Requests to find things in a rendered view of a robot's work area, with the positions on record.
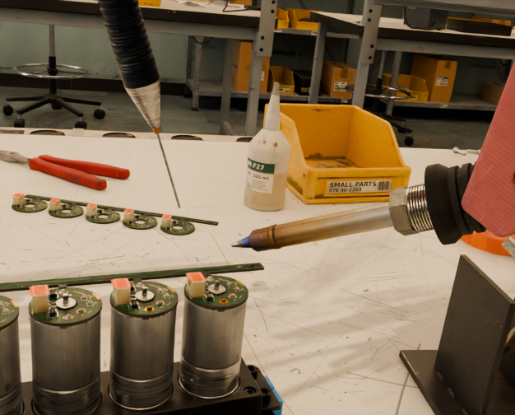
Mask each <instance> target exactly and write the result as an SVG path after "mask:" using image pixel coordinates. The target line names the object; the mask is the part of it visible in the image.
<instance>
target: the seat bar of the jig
mask: <svg viewBox="0 0 515 415"><path fill-rule="evenodd" d="M179 367H180V361H177V362H174V373H173V388H172V396H171V398H170V399H169V400H168V401H167V402H166V403H165V404H163V405H161V406H159V407H158V408H153V409H150V410H144V411H134V410H129V409H125V408H121V407H119V406H118V405H117V404H115V403H114V402H113V401H112V400H111V399H110V397H109V371H101V372H100V406H99V407H98V408H97V410H96V411H95V412H94V413H92V414H91V415H261V410H262V397H263V393H262V391H261V390H260V388H259V386H258V384H257V382H256V380H255V379H254V378H253V376H252V374H251V372H250V370H249V369H248V367H247V365H246V364H245V362H244V359H243V358H242V357H241V363H240V371H239V386H238V388H237V390H235V392H233V393H232V394H231V395H229V396H226V397H224V398H221V399H200V398H197V397H194V396H192V395H190V394H188V393H186V392H185V391H184V390H183V389H182V388H181V387H180V385H179ZM21 384H22V403H23V413H22V415H36V414H35V413H34V411H33V396H32V381H28V382H21Z"/></svg>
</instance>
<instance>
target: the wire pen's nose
mask: <svg viewBox="0 0 515 415"><path fill-rule="evenodd" d="M125 89H126V91H127V92H128V94H129V95H130V96H131V98H132V100H133V102H134V103H135V105H136V106H137V108H138V109H139V110H140V112H141V113H142V115H143V117H144V118H145V120H146V121H147V123H148V124H149V125H150V127H151V128H158V127H159V126H160V79H159V80H158V81H157V82H155V83H153V84H151V85H149V86H145V87H142V88H137V89H127V88H125Z"/></svg>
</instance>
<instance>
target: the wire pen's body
mask: <svg viewBox="0 0 515 415"><path fill-rule="evenodd" d="M97 2H98V4H99V6H100V12H101V13H103V15H102V17H103V20H104V25H105V27H107V29H106V30H107V33H108V34H109V40H110V41H111V46H112V48H113V51H114V54H115V59H116V61H117V65H118V70H119V72H120V75H121V78H122V80H123V85H124V87H125V88H127V89H137V88H141V87H145V86H149V85H151V84H153V83H155V82H157V81H158V80H159V79H160V75H159V72H158V69H157V66H156V63H155V58H154V54H153V53H152V48H151V46H150V45H151V43H150V41H149V40H148V38H149V37H148V34H147V33H146V27H145V26H144V25H145V22H144V20H143V19H142V18H143V16H142V13H141V12H140V11H141V8H140V6H139V5H138V4H139V2H138V0H98V1H97Z"/></svg>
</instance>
